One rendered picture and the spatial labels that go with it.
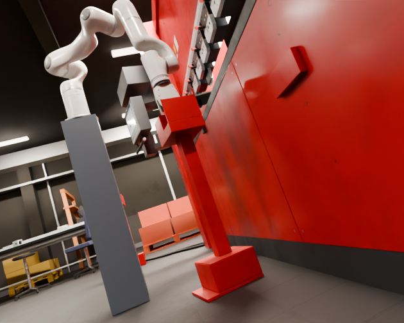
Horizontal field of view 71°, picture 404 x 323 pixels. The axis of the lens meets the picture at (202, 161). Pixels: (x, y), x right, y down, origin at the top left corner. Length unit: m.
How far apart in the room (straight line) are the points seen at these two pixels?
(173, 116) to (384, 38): 0.83
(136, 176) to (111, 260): 7.26
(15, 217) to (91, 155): 7.68
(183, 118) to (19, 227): 8.16
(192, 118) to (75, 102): 0.75
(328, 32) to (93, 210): 1.26
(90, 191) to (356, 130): 1.24
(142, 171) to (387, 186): 8.27
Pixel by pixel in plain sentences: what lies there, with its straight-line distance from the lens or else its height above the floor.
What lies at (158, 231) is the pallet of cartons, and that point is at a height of 0.27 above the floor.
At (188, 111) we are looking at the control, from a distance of 1.23.
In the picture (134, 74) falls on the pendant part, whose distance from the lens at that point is 3.10.
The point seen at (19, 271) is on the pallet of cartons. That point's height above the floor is 0.43.
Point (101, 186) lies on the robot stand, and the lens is 1.54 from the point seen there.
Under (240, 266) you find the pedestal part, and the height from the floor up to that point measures 0.07.
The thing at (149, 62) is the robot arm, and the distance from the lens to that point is 1.33.
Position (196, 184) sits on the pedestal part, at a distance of 1.21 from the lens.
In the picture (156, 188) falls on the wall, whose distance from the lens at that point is 8.66.
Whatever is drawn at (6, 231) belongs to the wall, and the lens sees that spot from 9.23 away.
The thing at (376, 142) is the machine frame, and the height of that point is 0.33.
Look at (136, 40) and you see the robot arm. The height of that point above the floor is 1.13.
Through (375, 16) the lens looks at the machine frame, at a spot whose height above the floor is 0.53.
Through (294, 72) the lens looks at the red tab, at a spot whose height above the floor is 0.56.
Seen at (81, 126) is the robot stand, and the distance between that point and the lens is 1.64.
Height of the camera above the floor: 0.31
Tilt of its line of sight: 10 degrees up
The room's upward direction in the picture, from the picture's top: 19 degrees counter-clockwise
